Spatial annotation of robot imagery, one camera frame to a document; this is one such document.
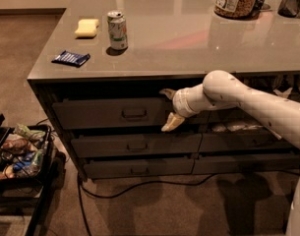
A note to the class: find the black tray of snacks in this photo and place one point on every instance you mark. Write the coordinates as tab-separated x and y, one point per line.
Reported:
25	154

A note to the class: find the blue snack bar wrapper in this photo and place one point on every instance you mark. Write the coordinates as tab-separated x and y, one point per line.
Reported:
71	59

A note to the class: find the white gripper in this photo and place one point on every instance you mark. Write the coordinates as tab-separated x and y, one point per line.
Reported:
179	104

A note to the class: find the yellow sponge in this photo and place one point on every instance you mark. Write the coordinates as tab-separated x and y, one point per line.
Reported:
87	28

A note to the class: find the grey drawer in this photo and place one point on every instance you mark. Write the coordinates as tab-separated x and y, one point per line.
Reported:
138	167
246	163
237	141
141	144
112	113

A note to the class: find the large jar of nuts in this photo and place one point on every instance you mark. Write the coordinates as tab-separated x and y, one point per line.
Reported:
234	9

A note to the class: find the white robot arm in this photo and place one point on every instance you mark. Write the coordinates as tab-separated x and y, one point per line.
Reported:
221	90

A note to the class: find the green white soda can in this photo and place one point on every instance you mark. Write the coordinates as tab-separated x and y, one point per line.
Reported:
117	30

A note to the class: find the grey counter cabinet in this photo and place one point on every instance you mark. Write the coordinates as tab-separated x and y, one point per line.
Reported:
172	44

